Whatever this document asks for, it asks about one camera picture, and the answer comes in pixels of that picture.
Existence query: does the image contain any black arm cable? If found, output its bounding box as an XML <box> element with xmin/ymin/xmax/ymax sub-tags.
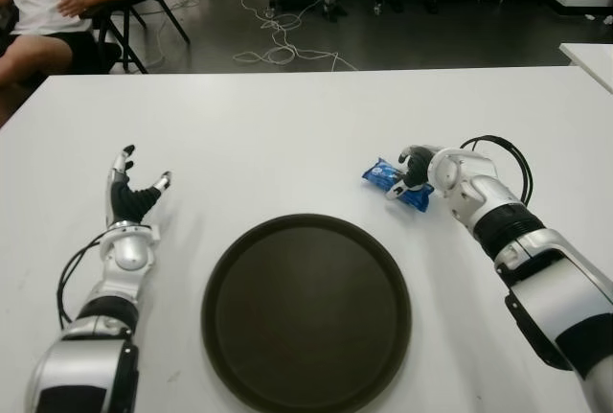
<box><xmin>56</xmin><ymin>233</ymin><xmax>114</xmax><ymax>331</ymax></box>
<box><xmin>459</xmin><ymin>133</ymin><xmax>533</xmax><ymax>206</ymax></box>

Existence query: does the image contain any white neighbouring table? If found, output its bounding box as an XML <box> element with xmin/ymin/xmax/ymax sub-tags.
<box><xmin>558</xmin><ymin>41</ymin><xmax>613</xmax><ymax>93</ymax></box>

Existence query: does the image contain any white floor cable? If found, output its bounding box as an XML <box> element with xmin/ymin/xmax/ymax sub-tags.
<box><xmin>233</xmin><ymin>0</ymin><xmax>358</xmax><ymax>72</ymax></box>

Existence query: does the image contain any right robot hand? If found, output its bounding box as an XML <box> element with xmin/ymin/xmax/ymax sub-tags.
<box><xmin>385</xmin><ymin>144</ymin><xmax>444</xmax><ymax>201</ymax></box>

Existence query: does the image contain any blue Oreo cookie packet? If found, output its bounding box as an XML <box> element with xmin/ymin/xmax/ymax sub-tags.
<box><xmin>360</xmin><ymin>157</ymin><xmax>435</xmax><ymax>213</ymax></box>

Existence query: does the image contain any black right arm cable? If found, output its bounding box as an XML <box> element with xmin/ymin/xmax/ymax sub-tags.
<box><xmin>459</xmin><ymin>133</ymin><xmax>533</xmax><ymax>206</ymax></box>

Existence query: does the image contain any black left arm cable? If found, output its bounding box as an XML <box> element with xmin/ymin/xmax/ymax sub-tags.
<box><xmin>56</xmin><ymin>233</ymin><xmax>114</xmax><ymax>331</ymax></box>

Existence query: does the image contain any round dark brown tray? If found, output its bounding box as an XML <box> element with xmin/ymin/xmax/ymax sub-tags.
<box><xmin>200</xmin><ymin>212</ymin><xmax>414</xmax><ymax>413</ymax></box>

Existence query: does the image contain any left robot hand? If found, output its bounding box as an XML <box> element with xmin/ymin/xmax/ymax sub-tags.
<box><xmin>104</xmin><ymin>144</ymin><xmax>172</xmax><ymax>227</ymax></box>

